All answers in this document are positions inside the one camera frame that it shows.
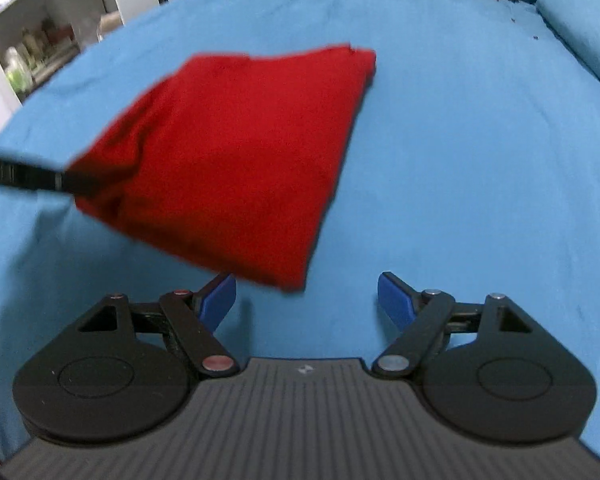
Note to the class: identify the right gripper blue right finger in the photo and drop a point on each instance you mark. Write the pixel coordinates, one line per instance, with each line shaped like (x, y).
(420, 317)

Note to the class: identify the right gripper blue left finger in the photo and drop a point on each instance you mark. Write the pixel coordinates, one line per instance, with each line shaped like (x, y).
(193, 317)

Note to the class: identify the red knit sweater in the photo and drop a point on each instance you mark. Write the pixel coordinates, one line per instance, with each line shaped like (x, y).
(232, 161)

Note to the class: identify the white desk shelf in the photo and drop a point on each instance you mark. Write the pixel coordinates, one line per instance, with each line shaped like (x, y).
(38, 38)

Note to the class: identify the blue bed sheet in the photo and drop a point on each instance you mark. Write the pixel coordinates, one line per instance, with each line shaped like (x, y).
(473, 167)

